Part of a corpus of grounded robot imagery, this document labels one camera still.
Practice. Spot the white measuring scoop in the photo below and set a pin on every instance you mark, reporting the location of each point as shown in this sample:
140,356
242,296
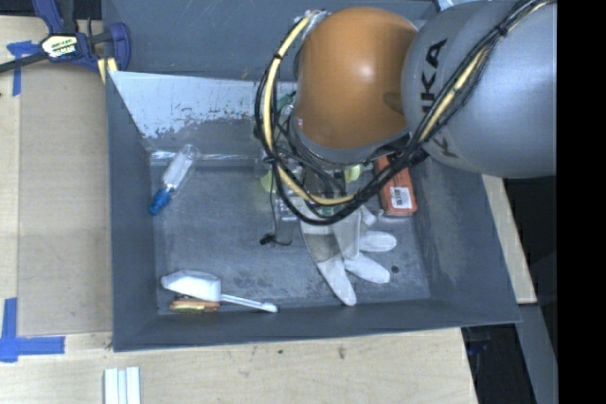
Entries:
196,285

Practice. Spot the orange box with barcode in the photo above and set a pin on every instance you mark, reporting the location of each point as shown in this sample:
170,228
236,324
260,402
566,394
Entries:
400,198

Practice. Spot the small brown flat piece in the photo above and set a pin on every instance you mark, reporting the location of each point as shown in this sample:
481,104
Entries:
189,306

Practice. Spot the grey metal bin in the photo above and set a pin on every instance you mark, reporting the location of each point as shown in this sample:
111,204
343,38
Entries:
227,251

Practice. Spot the white glove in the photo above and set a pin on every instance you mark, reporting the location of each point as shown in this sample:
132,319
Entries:
374,270

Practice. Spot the clear tube with blue cap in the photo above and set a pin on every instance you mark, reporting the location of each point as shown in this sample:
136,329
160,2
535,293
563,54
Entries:
177,170

